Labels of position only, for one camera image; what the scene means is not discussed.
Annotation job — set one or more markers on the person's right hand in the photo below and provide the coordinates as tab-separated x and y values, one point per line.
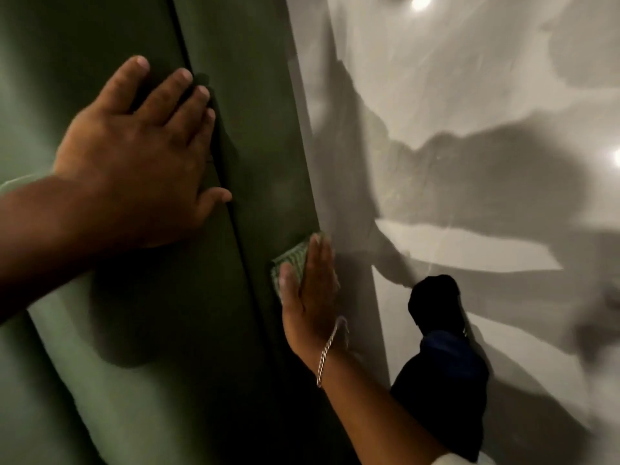
312	309

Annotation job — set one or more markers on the person's left hand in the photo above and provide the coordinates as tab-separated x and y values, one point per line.
131	174

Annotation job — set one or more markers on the person's left middle finger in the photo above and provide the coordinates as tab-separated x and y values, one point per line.
188	108

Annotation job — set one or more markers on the person's right thumb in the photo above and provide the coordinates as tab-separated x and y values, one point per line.
289	283

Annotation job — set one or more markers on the person's left thumb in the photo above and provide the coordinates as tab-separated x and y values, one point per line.
215	198

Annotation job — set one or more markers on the person's left little finger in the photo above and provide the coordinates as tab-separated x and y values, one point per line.
123	82

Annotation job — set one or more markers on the green cleaning cloth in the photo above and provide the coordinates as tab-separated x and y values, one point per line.
290	256

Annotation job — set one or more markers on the person's left forearm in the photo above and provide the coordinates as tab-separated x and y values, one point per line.
38	237

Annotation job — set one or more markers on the person's right forearm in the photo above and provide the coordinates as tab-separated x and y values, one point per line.
368	411

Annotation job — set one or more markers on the narrow green cabinet door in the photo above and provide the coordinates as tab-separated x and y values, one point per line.
261	154

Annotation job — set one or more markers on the person's black sock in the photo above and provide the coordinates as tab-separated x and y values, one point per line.
436	302

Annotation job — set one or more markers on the wide green cabinet door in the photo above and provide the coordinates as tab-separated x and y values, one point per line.
121	334

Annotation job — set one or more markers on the person's dark trouser leg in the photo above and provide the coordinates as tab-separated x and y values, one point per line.
441	392

